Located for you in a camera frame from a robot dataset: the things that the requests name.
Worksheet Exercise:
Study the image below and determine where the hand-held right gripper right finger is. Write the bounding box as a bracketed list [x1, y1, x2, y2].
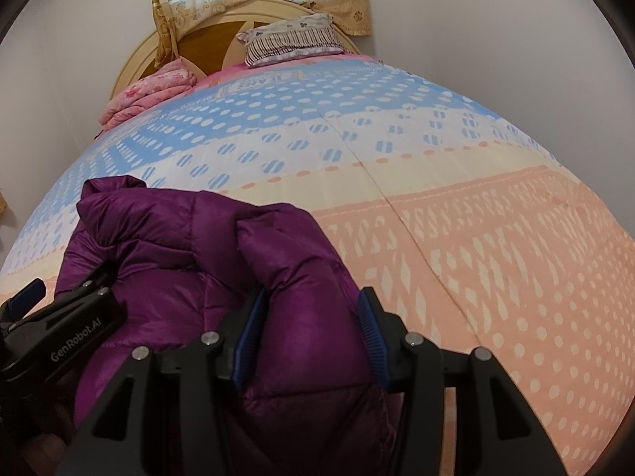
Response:
[358, 286, 569, 476]

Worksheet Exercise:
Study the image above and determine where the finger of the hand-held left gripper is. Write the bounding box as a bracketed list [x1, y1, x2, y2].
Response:
[60, 260, 117, 304]
[0, 278, 46, 321]

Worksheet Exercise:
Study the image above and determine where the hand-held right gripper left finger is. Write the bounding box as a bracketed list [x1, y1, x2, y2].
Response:
[52, 288, 271, 476]

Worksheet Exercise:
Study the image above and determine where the purple puffer jacket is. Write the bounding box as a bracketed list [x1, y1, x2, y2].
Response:
[54, 176, 402, 476]

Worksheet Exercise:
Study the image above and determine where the person's left hand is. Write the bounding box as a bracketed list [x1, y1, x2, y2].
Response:
[20, 372, 83, 467]

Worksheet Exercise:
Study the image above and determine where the polka-dot pastel quilt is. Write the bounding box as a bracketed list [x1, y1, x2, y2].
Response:
[0, 54, 635, 476]

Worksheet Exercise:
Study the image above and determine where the folded pink floral blanket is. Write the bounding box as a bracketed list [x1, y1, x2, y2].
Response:
[99, 58, 199, 130]

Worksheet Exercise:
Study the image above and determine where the cream wooden headboard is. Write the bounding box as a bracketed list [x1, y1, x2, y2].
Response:
[110, 0, 363, 102]

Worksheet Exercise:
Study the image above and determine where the striped floral pillow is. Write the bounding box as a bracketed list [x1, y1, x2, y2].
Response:
[237, 12, 345, 67]

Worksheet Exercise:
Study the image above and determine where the beige lace window curtain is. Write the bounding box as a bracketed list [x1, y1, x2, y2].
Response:
[146, 0, 373, 63]

